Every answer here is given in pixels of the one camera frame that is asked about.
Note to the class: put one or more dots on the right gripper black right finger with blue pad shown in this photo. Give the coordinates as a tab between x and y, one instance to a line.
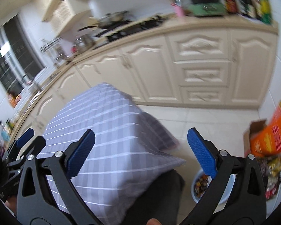
236	194

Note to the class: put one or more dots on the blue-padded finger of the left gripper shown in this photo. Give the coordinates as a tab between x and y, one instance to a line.
13	161

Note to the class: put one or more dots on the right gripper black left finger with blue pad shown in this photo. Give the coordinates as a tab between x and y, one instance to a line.
36	204

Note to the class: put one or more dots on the light blue trash bin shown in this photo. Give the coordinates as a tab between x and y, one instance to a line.
201	182

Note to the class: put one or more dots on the dark kitchen window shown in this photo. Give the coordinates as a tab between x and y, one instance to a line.
18	61

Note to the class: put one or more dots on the cream kitchen cabinet run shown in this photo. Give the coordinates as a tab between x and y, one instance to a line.
205	63

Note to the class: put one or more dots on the black bag with snacks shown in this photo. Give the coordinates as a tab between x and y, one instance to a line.
270	168

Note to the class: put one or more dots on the purple checked tablecloth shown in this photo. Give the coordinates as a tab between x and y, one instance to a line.
130	150

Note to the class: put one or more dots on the orange snack bag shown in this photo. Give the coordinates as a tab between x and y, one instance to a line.
268	141

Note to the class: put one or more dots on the brown cardboard box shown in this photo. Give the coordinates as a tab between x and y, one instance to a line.
254	127

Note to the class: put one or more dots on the hanging utensil rack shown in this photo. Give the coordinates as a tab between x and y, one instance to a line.
55	52

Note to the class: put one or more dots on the glass jar on counter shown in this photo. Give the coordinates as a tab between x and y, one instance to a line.
84	43

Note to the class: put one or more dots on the metal wok pan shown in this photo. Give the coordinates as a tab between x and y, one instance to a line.
107	21

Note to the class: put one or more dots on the black gas stove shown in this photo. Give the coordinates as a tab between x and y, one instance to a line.
132	27

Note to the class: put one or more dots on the pink bottle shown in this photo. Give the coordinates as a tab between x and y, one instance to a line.
177	5

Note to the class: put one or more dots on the bottles and packets group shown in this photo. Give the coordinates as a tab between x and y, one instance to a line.
253	9

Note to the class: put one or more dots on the green appliance on counter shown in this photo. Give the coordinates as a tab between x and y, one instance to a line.
206	8

